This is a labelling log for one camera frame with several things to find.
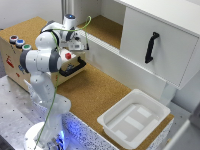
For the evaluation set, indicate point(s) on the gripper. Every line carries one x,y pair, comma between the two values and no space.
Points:
79,41

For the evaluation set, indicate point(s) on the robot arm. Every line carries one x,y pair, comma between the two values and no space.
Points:
41,63

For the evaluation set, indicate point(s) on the white cabinet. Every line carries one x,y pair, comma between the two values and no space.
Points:
110,63

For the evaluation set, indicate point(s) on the green button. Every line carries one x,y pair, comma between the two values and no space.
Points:
26,47

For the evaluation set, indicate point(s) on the wooden drawer box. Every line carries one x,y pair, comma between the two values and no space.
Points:
25,28

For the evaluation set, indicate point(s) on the blue button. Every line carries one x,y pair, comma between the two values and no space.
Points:
20,42

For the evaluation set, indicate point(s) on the red button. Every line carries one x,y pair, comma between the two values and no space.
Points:
13,38

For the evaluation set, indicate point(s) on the white sliding door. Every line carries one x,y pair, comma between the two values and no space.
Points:
173,56

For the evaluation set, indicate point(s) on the white plastic box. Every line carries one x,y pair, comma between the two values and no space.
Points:
133,121

